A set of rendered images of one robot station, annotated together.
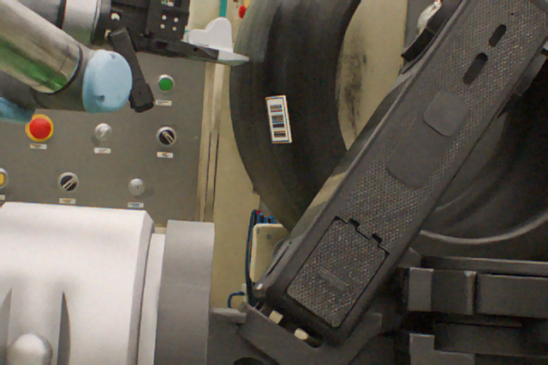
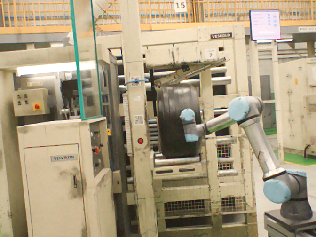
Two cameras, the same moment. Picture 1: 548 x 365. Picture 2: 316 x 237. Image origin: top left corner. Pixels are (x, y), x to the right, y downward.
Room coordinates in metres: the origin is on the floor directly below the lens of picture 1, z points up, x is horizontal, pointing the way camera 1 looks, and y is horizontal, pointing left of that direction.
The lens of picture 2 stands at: (1.02, 2.24, 1.33)
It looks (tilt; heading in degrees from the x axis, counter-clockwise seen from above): 3 degrees down; 286
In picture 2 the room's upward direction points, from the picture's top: 5 degrees counter-clockwise
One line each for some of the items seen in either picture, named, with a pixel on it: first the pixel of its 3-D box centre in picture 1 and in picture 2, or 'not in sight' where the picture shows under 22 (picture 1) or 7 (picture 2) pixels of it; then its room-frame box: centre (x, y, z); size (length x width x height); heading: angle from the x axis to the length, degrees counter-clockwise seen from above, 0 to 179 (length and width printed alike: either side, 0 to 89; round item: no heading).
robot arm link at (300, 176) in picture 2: not in sight; (293, 182); (0.83, 0.53, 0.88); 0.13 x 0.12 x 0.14; 58
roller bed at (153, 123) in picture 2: not in sight; (148, 135); (1.91, -0.52, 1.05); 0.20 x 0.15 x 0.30; 15
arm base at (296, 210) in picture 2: not in sight; (295, 204); (0.83, 0.53, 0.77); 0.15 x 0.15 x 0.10
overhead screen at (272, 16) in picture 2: not in sight; (264, 25); (0.65, -4.13, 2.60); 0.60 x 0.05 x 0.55; 30
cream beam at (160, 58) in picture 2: not in sight; (181, 57); (1.55, -0.53, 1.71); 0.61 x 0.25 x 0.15; 15
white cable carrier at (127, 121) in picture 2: not in sight; (128, 124); (1.92, -0.08, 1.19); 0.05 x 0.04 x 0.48; 105
